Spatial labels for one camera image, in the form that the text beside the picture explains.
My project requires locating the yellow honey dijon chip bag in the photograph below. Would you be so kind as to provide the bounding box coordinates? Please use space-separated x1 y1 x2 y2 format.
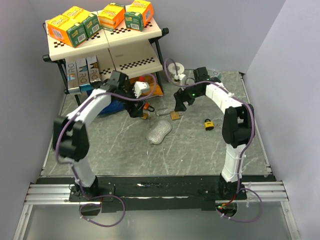
129 73 164 97

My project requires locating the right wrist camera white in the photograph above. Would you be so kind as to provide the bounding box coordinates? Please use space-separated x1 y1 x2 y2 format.
173 73 187 86

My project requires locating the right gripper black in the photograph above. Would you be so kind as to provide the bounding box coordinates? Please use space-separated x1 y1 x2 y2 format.
174 81 204 112

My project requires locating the silver RO box left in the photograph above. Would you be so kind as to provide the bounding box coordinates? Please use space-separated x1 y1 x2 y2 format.
65 61 81 95

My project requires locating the orange sponge box front left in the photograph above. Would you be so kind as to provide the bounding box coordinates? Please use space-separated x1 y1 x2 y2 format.
47 15 88 48

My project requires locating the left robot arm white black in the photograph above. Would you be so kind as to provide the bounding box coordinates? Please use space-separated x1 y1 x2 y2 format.
52 70 150 201

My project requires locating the silver glitter sponge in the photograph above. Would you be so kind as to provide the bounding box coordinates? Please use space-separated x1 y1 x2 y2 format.
146 119 172 145

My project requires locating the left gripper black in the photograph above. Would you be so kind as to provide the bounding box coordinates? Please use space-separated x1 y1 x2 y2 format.
115 83 146 118

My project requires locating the toilet paper roll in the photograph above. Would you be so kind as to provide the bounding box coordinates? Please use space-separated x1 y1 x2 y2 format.
167 62 185 81

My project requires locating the blue RO box middle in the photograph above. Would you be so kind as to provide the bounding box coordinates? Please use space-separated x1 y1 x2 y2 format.
75 58 92 92

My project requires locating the yellow green sponge box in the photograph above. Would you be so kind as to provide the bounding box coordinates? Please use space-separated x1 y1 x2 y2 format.
62 6 101 38

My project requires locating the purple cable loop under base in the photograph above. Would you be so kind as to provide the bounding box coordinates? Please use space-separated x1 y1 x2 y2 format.
79 194 126 228

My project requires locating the teal RO box on table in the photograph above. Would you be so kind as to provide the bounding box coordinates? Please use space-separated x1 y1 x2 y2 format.
210 70 222 80

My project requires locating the small brass padlock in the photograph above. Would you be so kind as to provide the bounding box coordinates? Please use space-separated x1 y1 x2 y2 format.
141 113 150 120

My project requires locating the blue Doritos chip bag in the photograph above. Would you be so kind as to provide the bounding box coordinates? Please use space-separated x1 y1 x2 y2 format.
98 100 125 116

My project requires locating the orange green sponge box right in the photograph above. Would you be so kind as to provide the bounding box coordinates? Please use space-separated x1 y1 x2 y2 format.
124 0 154 32

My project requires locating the orange black padlock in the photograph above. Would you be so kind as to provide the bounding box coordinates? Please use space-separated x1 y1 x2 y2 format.
143 102 155 113

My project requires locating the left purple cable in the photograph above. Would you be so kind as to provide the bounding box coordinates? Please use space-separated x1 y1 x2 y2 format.
54 73 158 201

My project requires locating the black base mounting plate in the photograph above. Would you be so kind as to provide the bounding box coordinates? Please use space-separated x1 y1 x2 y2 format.
69 175 247 213

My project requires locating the large brass padlock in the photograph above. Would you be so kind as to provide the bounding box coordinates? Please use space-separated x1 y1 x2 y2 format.
155 107 183 121

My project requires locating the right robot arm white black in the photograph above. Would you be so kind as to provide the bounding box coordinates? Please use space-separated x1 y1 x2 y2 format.
173 67 255 199

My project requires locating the dark RO box right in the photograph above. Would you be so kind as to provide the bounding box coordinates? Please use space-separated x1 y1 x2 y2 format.
86 55 102 88

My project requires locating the white two-tier shelf rack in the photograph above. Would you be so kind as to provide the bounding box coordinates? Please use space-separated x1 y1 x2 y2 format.
42 11 170 117

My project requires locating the orange sponge box open window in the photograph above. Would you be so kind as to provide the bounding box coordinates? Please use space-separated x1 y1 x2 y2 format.
97 2 126 30

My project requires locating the yellow padlock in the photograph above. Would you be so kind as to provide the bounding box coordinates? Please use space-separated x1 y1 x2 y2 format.
204 118 215 131

